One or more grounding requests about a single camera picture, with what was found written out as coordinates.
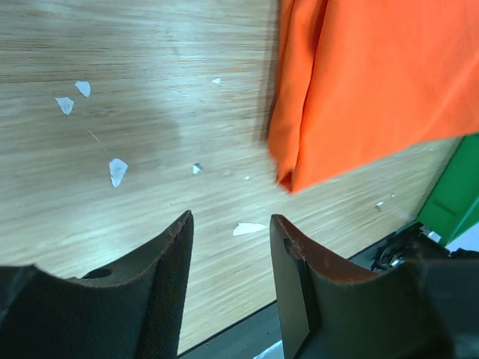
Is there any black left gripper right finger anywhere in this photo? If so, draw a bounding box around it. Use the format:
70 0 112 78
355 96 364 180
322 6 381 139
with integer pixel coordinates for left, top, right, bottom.
270 215 478 358

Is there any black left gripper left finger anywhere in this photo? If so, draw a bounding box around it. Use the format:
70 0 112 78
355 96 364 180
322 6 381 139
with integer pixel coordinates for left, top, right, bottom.
1 211 194 358

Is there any orange t shirt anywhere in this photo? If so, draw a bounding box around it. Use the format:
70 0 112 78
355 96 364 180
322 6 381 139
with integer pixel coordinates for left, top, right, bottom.
268 1 478 193

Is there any green plastic tray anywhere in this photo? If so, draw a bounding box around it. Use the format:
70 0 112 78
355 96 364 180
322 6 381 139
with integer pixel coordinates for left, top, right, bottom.
418 134 479 246

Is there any white paper scrap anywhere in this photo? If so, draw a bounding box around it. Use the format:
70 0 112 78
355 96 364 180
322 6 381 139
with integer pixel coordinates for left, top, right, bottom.
233 222 267 236
109 158 128 188
75 81 91 98
55 96 75 115

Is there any white paper scrap middle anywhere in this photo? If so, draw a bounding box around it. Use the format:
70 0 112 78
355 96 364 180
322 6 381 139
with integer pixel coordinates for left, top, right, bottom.
109 158 128 188

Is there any white paper scrap left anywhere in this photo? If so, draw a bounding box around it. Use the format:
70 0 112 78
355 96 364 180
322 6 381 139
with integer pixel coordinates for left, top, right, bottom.
55 96 75 115

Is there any white paper scrap upper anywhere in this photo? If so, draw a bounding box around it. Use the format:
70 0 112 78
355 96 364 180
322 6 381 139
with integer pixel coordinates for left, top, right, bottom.
75 81 91 98

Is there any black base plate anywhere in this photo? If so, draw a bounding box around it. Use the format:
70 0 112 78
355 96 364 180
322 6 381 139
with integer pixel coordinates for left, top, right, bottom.
175 220 450 359

